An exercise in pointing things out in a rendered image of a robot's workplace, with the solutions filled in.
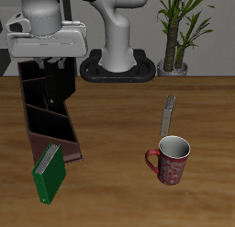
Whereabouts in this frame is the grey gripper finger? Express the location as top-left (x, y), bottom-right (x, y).
top-left (56, 57), bottom-right (66, 69)
top-left (34, 57), bottom-right (47, 70)

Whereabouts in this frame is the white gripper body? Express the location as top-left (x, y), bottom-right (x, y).
top-left (6, 20), bottom-right (88, 59)

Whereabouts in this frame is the black book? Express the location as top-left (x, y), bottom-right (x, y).
top-left (44, 57), bottom-right (76, 108)

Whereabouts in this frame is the dark brown desk caddy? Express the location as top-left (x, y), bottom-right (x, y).
top-left (17, 57), bottom-right (84, 165)

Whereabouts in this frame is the green book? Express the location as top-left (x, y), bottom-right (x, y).
top-left (31, 142), bottom-right (67, 206)

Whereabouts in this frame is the red mug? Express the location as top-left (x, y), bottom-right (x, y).
top-left (144, 135), bottom-right (191, 186)

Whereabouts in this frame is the pot plant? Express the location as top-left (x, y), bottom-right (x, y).
top-left (156, 0), bottom-right (217, 77)

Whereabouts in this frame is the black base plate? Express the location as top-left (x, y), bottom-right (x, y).
top-left (79, 48), bottom-right (157, 84)

